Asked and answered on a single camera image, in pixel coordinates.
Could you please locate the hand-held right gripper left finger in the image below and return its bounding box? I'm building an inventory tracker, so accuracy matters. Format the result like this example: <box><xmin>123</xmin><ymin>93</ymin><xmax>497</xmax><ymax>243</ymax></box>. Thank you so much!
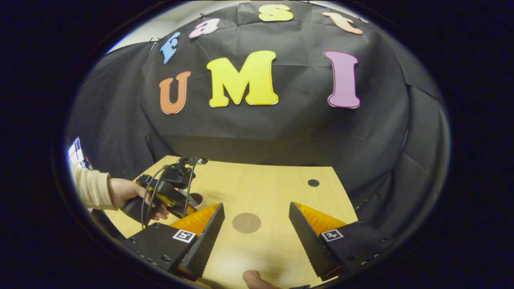
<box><xmin>120</xmin><ymin>202</ymin><xmax>225</xmax><ymax>281</ymax></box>

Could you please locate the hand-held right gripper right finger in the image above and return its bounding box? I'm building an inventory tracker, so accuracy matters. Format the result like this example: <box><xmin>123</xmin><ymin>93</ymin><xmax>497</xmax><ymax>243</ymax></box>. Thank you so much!
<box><xmin>288</xmin><ymin>201</ymin><xmax>396</xmax><ymax>281</ymax></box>

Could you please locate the beige cup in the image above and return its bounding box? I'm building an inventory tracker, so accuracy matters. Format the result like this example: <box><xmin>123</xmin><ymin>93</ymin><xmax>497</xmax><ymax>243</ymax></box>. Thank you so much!
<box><xmin>189</xmin><ymin>193</ymin><xmax>209</xmax><ymax>211</ymax></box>

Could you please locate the brown round coaster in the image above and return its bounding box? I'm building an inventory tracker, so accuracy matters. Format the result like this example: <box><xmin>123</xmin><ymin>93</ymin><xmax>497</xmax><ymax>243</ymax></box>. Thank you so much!
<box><xmin>232</xmin><ymin>212</ymin><xmax>262</xmax><ymax>234</ymax></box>

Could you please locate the wooden desktop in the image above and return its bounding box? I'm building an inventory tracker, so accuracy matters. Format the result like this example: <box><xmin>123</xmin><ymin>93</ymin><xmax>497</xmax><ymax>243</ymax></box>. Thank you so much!
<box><xmin>102</xmin><ymin>155</ymin><xmax>359</xmax><ymax>289</ymax></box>

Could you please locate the bright background screen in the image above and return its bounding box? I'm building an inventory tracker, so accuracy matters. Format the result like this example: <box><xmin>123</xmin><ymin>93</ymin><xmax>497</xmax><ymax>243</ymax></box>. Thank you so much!
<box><xmin>66</xmin><ymin>136</ymin><xmax>93</xmax><ymax>171</ymax></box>

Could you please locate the black backdrop cloth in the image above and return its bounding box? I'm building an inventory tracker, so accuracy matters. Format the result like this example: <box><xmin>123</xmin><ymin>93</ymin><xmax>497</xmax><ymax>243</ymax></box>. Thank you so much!
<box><xmin>64</xmin><ymin>2</ymin><xmax>450</xmax><ymax>241</ymax></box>

